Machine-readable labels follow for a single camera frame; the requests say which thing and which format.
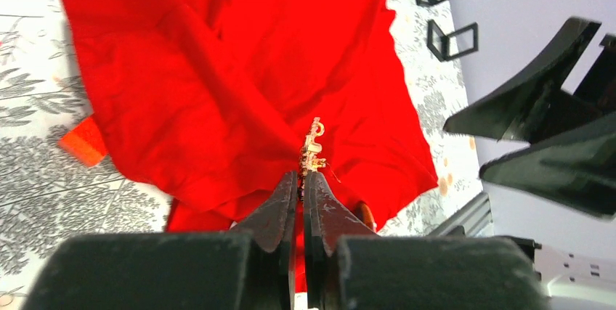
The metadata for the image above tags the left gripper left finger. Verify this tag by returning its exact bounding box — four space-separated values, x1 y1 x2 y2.
23 171 298 309

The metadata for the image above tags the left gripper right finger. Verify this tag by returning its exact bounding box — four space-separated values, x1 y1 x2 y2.
303 172 549 309

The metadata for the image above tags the floral table mat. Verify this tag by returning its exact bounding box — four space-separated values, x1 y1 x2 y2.
1 0 482 309

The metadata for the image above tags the gold orange ornate brooch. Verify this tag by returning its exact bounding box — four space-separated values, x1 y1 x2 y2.
299 117 326 179

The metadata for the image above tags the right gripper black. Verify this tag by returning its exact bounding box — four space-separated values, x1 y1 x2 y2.
443 17 615 219

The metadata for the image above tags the red long toy block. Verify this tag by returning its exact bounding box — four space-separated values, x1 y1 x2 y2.
58 115 109 167

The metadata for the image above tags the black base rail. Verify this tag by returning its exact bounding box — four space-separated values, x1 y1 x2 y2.
429 192 495 237

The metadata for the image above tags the red shirt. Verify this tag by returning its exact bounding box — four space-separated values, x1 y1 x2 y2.
48 0 439 294

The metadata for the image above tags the round orange white brooch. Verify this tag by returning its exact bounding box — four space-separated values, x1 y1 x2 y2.
353 201 377 232

